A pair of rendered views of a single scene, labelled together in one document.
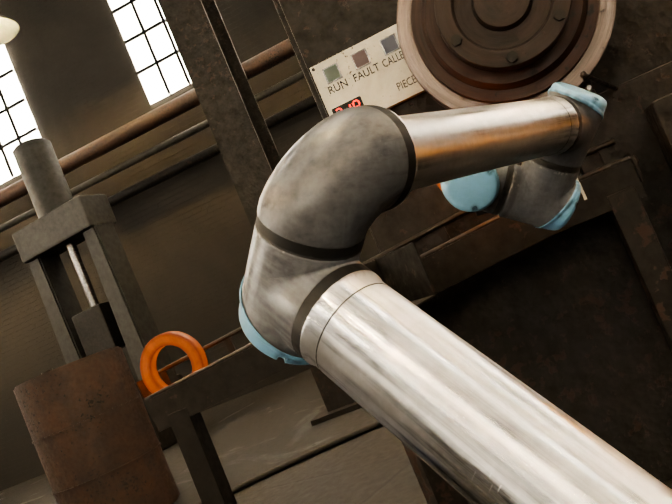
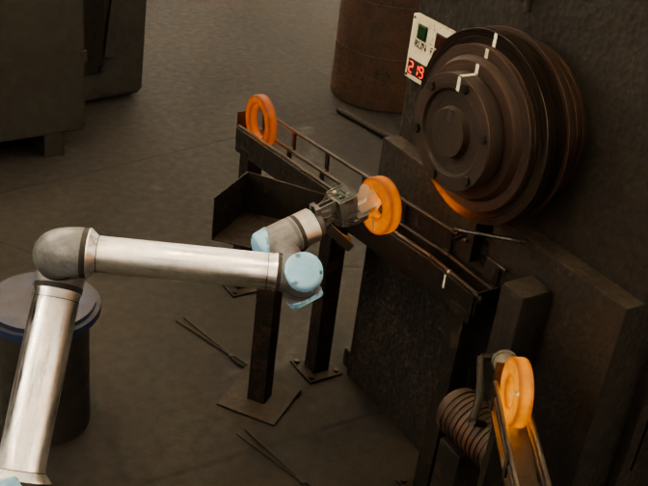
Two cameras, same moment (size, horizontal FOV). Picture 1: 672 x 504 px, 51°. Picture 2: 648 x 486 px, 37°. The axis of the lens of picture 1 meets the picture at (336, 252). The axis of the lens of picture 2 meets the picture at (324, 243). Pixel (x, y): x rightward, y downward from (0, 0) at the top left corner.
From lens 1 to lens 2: 2.19 m
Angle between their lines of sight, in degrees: 51
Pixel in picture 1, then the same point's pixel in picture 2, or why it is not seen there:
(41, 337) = not seen: outside the picture
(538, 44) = (448, 183)
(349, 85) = (425, 52)
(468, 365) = (36, 351)
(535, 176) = not seen: hidden behind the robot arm
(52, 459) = (342, 12)
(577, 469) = (18, 403)
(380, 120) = (71, 254)
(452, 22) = (421, 113)
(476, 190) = not seen: hidden behind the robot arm
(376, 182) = (59, 272)
